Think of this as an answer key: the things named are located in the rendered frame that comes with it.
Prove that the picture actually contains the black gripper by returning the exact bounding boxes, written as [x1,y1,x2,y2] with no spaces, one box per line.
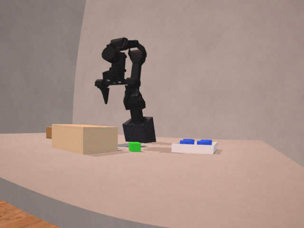
[95,65,141,104]

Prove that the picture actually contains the brown cardboard box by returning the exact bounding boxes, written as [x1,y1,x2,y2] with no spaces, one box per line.
[46,127,52,139]

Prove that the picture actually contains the green block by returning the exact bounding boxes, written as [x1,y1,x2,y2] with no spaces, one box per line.
[129,142,141,152]

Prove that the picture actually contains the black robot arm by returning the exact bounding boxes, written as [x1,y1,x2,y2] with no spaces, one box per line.
[102,38,147,123]

